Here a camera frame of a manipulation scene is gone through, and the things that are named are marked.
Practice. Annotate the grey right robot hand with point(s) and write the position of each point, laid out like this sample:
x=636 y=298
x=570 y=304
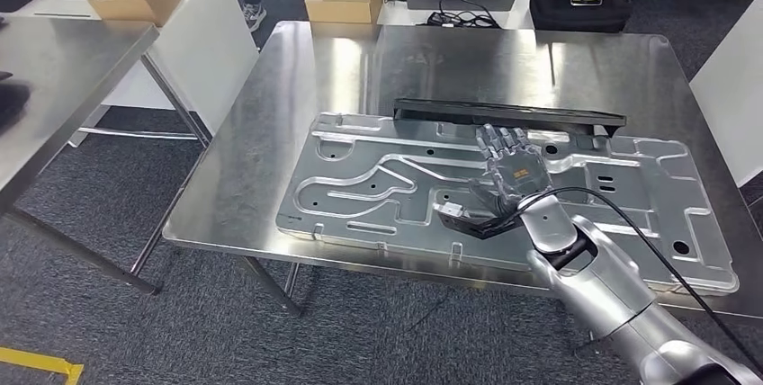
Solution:
x=518 y=174

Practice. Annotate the black plastic mounting plate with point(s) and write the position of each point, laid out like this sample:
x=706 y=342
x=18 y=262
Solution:
x=477 y=109

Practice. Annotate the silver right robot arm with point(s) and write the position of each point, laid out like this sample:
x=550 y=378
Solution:
x=602 y=293

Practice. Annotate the stainless steel workbench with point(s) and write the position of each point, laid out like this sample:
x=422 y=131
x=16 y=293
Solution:
x=477 y=66

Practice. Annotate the black moulded plastic part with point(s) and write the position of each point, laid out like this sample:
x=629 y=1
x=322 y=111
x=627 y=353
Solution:
x=12 y=102

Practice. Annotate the stamped sheet metal panel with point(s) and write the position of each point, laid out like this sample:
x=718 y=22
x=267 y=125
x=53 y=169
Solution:
x=357 y=191

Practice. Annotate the white partition board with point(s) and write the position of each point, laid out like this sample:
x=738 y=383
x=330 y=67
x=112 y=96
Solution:
x=733 y=102

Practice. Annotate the stainless steel table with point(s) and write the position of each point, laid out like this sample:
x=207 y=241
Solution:
x=71 y=60

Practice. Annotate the yellow floor tape outline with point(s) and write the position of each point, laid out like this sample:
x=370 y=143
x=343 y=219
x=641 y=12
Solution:
x=36 y=361

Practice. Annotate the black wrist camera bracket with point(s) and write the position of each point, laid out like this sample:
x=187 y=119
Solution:
x=477 y=228

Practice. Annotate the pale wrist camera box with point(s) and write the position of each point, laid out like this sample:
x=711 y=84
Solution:
x=449 y=209

